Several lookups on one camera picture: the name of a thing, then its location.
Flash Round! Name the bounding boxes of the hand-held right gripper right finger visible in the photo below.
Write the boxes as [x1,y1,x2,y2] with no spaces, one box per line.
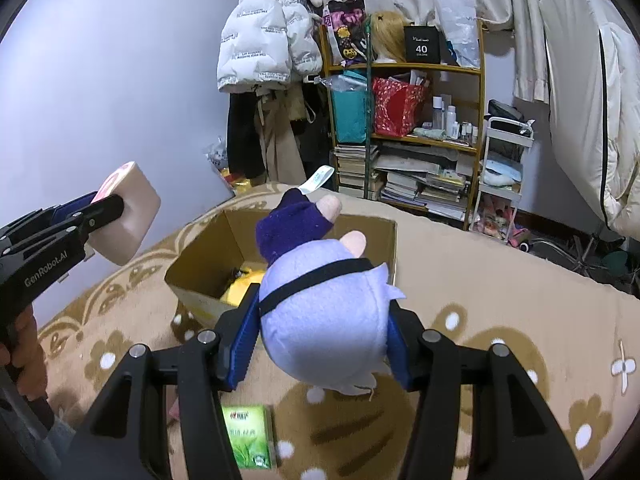
[385,305,586,480]

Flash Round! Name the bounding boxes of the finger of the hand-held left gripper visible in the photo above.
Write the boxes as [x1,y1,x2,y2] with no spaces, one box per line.
[42,191,101,226]
[62,194,126,251]

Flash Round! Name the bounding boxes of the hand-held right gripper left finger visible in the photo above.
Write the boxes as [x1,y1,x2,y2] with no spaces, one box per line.
[70,287,263,480]

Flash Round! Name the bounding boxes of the beige pink soft pack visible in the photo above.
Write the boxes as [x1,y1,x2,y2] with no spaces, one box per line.
[86,161,162,267]

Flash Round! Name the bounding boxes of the yellow plush toy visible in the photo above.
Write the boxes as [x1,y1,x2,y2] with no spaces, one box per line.
[220,265,266,306]

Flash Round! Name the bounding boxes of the purple white plush doll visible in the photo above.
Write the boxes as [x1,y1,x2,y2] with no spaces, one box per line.
[255,164,407,403]

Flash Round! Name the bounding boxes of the cardboard box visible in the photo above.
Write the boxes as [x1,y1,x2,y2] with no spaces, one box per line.
[164,209,398,331]

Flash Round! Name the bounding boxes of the person's left forearm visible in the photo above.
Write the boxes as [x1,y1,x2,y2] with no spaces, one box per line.
[0,375,78,480]

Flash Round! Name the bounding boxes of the light blue soft pouch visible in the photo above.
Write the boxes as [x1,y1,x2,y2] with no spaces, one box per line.
[480,160,523,188]

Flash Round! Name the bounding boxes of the person's left hand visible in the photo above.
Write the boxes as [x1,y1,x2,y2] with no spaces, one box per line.
[0,305,50,403]

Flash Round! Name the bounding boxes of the green tissue packet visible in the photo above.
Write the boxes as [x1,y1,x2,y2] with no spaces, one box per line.
[221,404,277,471]

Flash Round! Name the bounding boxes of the beige flower blanket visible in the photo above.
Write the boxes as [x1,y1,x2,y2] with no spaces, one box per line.
[37,182,640,480]

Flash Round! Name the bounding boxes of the plastic bag of snacks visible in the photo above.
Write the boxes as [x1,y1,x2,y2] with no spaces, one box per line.
[202,137,251,196]

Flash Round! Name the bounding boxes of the black hanging coat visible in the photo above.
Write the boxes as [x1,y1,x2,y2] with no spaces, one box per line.
[226,91,266,181]

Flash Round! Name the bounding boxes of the pink toys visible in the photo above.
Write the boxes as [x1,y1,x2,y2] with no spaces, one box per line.
[475,195,531,248]

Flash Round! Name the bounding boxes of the stack of books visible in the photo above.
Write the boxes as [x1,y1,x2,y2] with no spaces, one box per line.
[332,141,476,221]

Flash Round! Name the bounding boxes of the beige hanging coat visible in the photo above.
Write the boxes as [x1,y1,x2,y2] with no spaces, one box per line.
[252,87,308,186]

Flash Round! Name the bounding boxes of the white puffer jacket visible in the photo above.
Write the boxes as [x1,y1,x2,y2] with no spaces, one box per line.
[216,0,323,93]

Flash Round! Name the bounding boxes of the dark green round object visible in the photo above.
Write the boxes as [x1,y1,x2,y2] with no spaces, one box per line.
[600,250,632,286]

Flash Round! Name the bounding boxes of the white trolley cart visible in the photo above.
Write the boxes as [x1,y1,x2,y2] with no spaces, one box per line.
[470,116,536,233]

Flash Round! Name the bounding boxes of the group of white bottles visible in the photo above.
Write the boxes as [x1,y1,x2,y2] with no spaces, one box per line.
[431,95,481,142]

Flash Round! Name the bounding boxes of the teal bag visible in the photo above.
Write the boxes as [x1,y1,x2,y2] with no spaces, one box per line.
[327,72,371,143]

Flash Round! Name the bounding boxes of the red gift bag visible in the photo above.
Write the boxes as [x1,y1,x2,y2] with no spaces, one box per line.
[371,76,431,137]

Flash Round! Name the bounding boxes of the wooden shelf rack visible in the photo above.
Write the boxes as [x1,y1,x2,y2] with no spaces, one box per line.
[320,20,487,231]

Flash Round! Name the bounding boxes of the black pink printed bag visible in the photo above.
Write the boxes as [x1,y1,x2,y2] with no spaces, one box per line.
[322,0,368,66]

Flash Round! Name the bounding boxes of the black square box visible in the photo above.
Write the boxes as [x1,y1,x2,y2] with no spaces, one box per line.
[404,26,442,64]

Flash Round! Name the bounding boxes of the blonde wig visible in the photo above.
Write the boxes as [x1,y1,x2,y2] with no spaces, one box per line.
[367,11,408,63]

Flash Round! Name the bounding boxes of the cream padded chair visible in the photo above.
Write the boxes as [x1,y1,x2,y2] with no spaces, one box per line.
[539,0,640,238]

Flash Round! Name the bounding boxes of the clear plastic bag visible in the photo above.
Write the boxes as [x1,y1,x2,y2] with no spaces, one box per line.
[434,0,482,68]

